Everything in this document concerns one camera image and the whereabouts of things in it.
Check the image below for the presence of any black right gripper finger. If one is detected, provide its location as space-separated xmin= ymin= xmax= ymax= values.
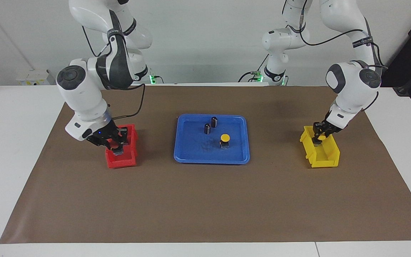
xmin=119 ymin=127 xmax=130 ymax=147
xmin=100 ymin=140 xmax=119 ymax=152

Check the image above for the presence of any red push button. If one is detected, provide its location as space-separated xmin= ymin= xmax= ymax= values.
xmin=110 ymin=141 xmax=125 ymax=157

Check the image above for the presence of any red plastic bin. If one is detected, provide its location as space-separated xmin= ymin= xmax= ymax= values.
xmin=105 ymin=124 xmax=139 ymax=169

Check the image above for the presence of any yellow plastic bin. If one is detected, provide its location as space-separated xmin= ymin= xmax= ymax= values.
xmin=300 ymin=125 xmax=340 ymax=168

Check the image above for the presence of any blue plastic tray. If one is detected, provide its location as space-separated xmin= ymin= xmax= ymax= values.
xmin=174 ymin=114 xmax=250 ymax=165

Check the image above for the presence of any white box yellow label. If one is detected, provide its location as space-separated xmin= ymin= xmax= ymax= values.
xmin=16 ymin=69 xmax=51 ymax=86

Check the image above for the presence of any brown paper mat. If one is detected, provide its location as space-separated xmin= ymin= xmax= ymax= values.
xmin=0 ymin=85 xmax=411 ymax=244

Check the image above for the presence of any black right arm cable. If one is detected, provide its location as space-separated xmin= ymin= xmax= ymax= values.
xmin=82 ymin=25 xmax=146 ymax=119

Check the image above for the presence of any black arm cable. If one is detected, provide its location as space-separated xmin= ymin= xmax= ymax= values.
xmin=282 ymin=0 xmax=389 ymax=112
xmin=82 ymin=25 xmax=146 ymax=119

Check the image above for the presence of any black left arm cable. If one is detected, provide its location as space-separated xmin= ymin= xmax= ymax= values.
xmin=282 ymin=0 xmax=389 ymax=112

